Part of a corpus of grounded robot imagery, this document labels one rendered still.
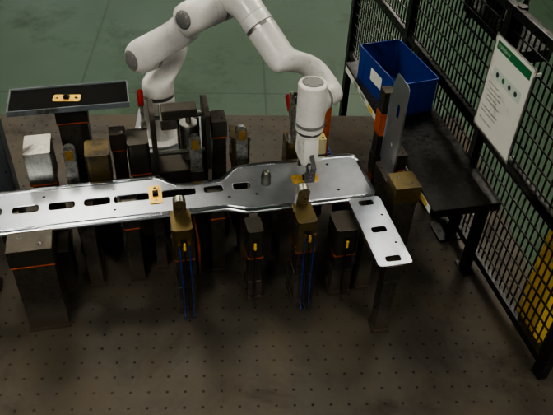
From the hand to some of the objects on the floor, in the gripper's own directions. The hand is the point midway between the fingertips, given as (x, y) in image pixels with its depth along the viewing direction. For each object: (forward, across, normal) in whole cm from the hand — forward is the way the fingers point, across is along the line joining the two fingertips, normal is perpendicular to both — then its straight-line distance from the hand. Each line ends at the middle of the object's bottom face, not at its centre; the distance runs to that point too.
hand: (305, 170), depth 208 cm
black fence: (+103, +30, -56) cm, 121 cm away
